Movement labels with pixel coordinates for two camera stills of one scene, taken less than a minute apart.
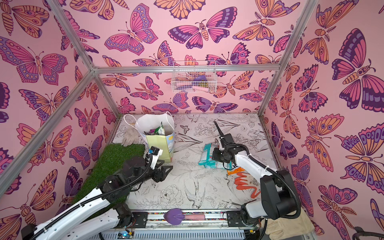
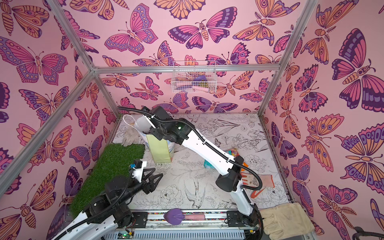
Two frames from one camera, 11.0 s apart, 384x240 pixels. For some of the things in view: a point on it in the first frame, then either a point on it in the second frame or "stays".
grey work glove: [131, 135] stays
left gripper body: [154, 175] -> [145, 187]
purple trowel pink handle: [175, 216] stays
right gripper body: [226, 142] -> [154, 128]
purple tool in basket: [201, 78] stays
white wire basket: [194, 76] stays
